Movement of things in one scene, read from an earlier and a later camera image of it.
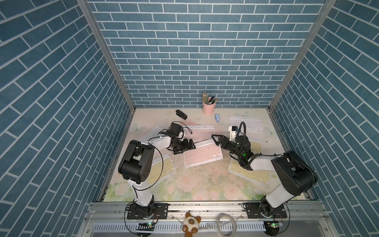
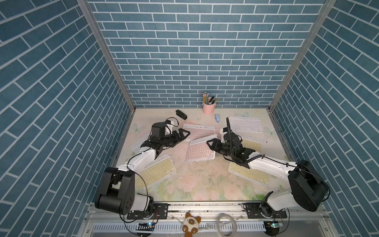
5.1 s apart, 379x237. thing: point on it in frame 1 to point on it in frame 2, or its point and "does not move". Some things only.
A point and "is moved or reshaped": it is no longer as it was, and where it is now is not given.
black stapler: [181, 114] does not move
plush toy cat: [190, 224] does not move
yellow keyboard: [162, 166] does not move
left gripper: [184, 148] to [176, 140]
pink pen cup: [208, 109] does not move
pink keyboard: [206, 151] is moved or reshaped
